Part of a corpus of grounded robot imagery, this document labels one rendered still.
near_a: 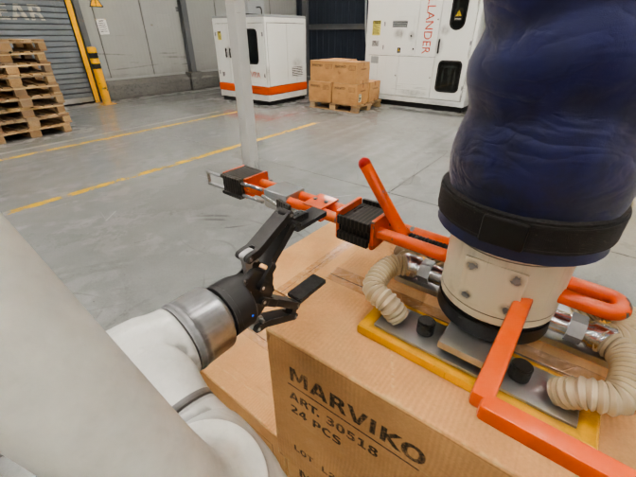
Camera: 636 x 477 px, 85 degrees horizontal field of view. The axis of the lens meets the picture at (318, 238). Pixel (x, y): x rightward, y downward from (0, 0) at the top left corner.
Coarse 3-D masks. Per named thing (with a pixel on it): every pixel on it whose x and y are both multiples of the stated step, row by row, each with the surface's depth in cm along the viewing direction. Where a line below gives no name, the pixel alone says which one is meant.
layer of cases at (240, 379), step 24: (312, 240) 164; (336, 240) 164; (288, 264) 147; (312, 264) 147; (336, 264) 147; (288, 288) 134; (240, 336) 113; (264, 336) 113; (216, 360) 104; (240, 360) 104; (264, 360) 104; (216, 384) 98; (240, 384) 97; (264, 384) 97; (240, 408) 93; (264, 408) 91; (264, 432) 89
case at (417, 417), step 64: (384, 256) 80; (320, 320) 63; (448, 320) 63; (320, 384) 58; (384, 384) 51; (448, 384) 51; (320, 448) 68; (384, 448) 54; (448, 448) 46; (512, 448) 43
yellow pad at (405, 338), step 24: (384, 336) 57; (408, 336) 56; (432, 336) 56; (432, 360) 53; (456, 360) 52; (528, 360) 53; (456, 384) 51; (504, 384) 49; (528, 384) 48; (528, 408) 46; (552, 408) 45; (576, 432) 43
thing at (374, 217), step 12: (348, 204) 68; (360, 204) 70; (372, 204) 70; (336, 216) 66; (348, 216) 66; (360, 216) 66; (372, 216) 66; (384, 216) 64; (336, 228) 68; (348, 228) 66; (360, 228) 63; (372, 228) 62; (348, 240) 66; (360, 240) 64; (372, 240) 63
